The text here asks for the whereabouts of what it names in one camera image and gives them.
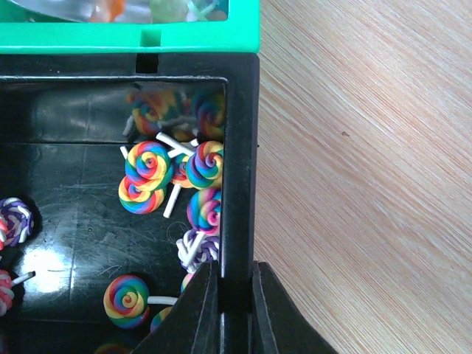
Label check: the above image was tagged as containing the red white swirl lollipop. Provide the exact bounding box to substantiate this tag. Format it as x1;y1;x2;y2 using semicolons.
0;270;35;316

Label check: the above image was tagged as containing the rainbow swirl lollipop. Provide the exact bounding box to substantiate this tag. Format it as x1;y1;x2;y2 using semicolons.
187;187;221;236
118;177;184;218
125;141;174;192
156;133;223;190
103;274;178;330

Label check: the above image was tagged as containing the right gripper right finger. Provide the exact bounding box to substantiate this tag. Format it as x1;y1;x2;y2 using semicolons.
252;261;337;354

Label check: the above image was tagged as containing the black bin of lollipops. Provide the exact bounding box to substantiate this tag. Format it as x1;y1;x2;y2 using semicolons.
1;53;260;353

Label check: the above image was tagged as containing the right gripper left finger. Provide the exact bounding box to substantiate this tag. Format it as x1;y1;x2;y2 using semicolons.
132;262;219;354

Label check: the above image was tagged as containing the green bin of gummy candies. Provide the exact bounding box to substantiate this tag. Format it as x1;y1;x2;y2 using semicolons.
1;1;260;54

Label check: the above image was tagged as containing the purple white swirl lollipop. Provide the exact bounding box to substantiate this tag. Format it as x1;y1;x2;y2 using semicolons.
176;229;220;274
1;197;34;249

